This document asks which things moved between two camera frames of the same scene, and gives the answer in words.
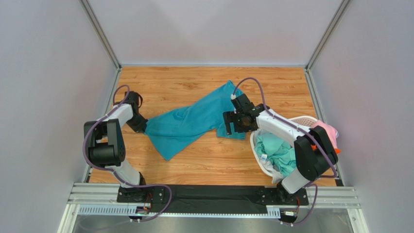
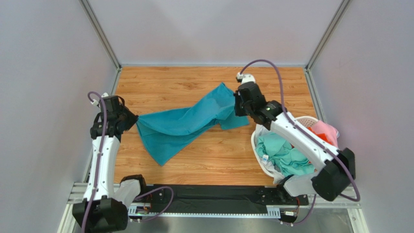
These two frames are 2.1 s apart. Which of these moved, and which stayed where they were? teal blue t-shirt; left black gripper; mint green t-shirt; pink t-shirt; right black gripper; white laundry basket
Moved: left black gripper; right black gripper; teal blue t-shirt
Stayed: white laundry basket; pink t-shirt; mint green t-shirt
